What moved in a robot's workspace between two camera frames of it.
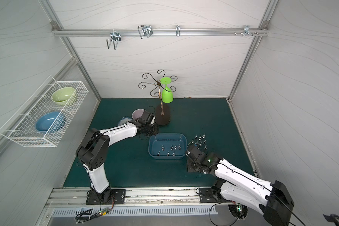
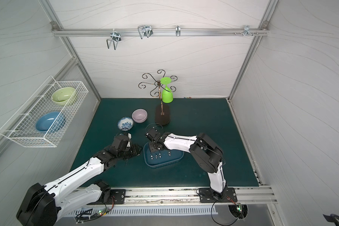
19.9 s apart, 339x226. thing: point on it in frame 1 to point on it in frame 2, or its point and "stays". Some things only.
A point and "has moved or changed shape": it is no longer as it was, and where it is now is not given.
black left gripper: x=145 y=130 to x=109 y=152
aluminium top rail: x=161 y=31 stays
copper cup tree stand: x=162 y=112 stays
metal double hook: x=145 y=30 stays
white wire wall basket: x=40 y=121 stays
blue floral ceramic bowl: x=123 y=120 stays
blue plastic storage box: x=167 y=146 has moved or changed shape
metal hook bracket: x=246 y=31 stays
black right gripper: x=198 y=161 to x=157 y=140
